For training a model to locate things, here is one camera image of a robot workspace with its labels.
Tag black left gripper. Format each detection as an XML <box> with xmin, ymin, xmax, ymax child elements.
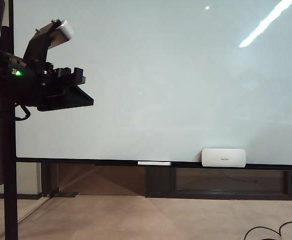
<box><xmin>25</xmin><ymin>60</ymin><xmax>95</xmax><ymax>112</ymax></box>

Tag white glass whiteboard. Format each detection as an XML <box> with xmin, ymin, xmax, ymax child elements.
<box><xmin>13</xmin><ymin>0</ymin><xmax>292</xmax><ymax>166</ymax></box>

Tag white marker with black ends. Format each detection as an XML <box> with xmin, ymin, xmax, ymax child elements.
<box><xmin>137</xmin><ymin>161</ymin><xmax>172</xmax><ymax>167</ymax></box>

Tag black flat floor plate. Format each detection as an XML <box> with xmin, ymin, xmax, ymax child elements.
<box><xmin>42</xmin><ymin>191</ymin><xmax>79</xmax><ymax>199</ymax></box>

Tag dark framed glass partition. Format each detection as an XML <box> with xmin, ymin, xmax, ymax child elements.
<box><xmin>144</xmin><ymin>166</ymin><xmax>292</xmax><ymax>200</ymax></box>

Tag white rectangular board eraser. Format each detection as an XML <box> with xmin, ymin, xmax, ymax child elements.
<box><xmin>200</xmin><ymin>148</ymin><xmax>247</xmax><ymax>168</ymax></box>

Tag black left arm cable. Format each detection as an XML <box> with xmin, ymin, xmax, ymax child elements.
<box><xmin>0</xmin><ymin>104</ymin><xmax>32</xmax><ymax>122</ymax></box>

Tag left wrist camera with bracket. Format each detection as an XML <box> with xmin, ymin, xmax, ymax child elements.
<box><xmin>23</xmin><ymin>19</ymin><xmax>75</xmax><ymax>63</ymax></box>

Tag black whiteboard stand frame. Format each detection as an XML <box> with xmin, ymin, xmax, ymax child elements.
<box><xmin>0</xmin><ymin>0</ymin><xmax>292</xmax><ymax>240</ymax></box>

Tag frosted glass wall panels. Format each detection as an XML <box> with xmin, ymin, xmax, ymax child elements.
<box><xmin>17</xmin><ymin>163</ymin><xmax>42</xmax><ymax>195</ymax></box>

